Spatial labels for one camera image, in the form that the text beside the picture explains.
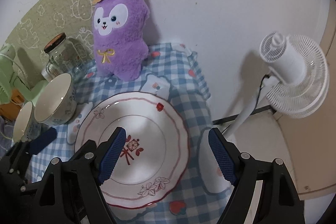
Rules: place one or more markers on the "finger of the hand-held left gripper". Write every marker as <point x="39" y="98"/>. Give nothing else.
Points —
<point x="43" y="140"/>

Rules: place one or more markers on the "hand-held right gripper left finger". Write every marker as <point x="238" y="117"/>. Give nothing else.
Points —
<point x="113" y="153"/>

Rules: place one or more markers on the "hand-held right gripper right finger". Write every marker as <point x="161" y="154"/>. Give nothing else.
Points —
<point x="223" y="158"/>

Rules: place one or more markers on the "floral ceramic bowl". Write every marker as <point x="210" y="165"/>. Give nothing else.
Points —
<point x="23" y="119"/>
<point x="52" y="98"/>

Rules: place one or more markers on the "white plate with red rim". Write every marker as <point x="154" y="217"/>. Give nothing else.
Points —
<point x="152" y="134"/>

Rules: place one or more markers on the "grey plaid pillow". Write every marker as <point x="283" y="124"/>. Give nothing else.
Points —
<point x="4" y="132"/>

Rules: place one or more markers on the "orange wooden headboard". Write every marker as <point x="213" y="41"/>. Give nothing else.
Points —
<point x="6" y="112"/>

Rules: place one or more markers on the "blue checked tablecloth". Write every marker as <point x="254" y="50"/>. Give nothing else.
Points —
<point x="183" y="108"/>

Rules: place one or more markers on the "green desk fan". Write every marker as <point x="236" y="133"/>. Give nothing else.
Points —
<point x="6" y="69"/>

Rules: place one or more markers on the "glass jar with dark lid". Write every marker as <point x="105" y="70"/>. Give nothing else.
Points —
<point x="65" y="56"/>

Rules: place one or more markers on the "beige door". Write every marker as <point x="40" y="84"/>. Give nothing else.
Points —
<point x="315" y="148"/>

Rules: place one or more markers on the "purple plush bunny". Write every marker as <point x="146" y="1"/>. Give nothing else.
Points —
<point x="120" y="40"/>

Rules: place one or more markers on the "white standing fan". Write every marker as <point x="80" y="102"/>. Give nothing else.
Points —
<point x="288" y="61"/>

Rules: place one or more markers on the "green printed mat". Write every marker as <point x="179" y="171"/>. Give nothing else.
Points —
<point x="39" y="16"/>

